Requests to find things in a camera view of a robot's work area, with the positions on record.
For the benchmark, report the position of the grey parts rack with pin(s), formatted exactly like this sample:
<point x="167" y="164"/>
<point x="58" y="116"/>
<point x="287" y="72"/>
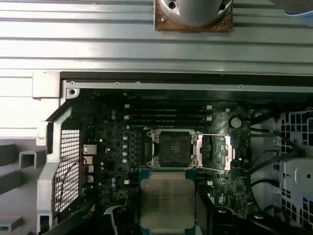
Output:
<point x="22" y="161"/>

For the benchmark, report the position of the brown square base plate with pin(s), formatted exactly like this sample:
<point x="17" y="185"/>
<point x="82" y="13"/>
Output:
<point x="159" y="24"/>

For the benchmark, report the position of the silver green CPU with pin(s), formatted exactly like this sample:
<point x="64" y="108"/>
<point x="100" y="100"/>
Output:
<point x="167" y="200"/>

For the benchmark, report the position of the silver metal drive cage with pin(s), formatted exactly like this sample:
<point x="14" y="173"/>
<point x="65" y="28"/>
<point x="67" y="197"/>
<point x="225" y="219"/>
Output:
<point x="300" y="171"/>

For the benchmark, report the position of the black RAM slot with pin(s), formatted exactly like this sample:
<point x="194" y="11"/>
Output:
<point x="168" y="107"/>
<point x="168" y="123"/>
<point x="168" y="118"/>
<point x="168" y="112"/>

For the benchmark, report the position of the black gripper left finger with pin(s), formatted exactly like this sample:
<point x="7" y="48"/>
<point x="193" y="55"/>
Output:
<point x="122" y="222"/>

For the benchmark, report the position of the green motherboard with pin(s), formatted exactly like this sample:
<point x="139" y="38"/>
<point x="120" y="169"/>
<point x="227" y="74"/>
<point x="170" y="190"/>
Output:
<point x="227" y="186"/>

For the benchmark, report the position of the CPU socket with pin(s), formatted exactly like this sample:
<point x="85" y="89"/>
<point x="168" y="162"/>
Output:
<point x="173" y="148"/>

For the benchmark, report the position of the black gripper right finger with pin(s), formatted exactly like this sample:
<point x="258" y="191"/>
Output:
<point x="221" y="220"/>

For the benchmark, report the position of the round coin battery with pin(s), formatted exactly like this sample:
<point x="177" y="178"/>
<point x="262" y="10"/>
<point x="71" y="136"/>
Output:
<point x="236" y="122"/>

